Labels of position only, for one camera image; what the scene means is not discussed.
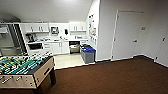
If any stainless steel dishwasher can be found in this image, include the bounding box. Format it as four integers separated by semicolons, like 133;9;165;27
69;40;82;55

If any blue recycling bin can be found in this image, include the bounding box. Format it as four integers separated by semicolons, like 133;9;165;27
80;45;94;62

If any blue lid trash bin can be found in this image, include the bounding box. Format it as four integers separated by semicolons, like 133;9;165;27
82;47;97;65

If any white base cabinet door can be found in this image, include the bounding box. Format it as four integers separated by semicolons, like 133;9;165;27
60;41;71;55
51;42;62;56

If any white cabinet drawer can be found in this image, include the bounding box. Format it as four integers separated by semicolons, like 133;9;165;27
43;45;53;50
43;42;53;47
43;48;53;55

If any white room door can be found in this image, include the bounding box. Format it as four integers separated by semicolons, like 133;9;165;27
111;10;145;62

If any black built-in microwave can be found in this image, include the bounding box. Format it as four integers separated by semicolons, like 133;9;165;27
27;42;44;51

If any dark coffee machine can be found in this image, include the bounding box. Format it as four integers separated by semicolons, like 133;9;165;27
25;33;36;44

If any green foosball table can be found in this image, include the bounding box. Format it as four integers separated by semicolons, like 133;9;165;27
0;54;57;94

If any stainless steel refrigerator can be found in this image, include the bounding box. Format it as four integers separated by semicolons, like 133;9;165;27
0;23;28;57

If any white door with sign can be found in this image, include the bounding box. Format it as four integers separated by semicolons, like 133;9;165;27
155;30;168;68

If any white wall cabinet door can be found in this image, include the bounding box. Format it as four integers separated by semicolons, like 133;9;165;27
75;22;82;32
81;22;88;32
68;22;76;33
33;22;42;33
24;22;35;34
41;22;51;33

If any small grey wall sign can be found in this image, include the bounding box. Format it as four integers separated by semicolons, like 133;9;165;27
140;26;147;32

